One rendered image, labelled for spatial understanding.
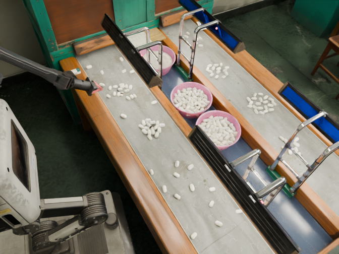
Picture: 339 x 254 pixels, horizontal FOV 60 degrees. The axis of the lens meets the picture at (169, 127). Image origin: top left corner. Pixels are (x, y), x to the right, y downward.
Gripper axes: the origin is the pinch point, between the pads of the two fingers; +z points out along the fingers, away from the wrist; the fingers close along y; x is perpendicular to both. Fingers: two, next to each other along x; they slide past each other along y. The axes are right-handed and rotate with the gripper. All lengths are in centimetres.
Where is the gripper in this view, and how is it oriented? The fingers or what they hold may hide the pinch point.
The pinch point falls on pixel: (101, 88)
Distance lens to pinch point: 179.4
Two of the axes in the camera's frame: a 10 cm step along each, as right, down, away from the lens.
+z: 6.4, 0.8, 7.6
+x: -5.7, 7.1, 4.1
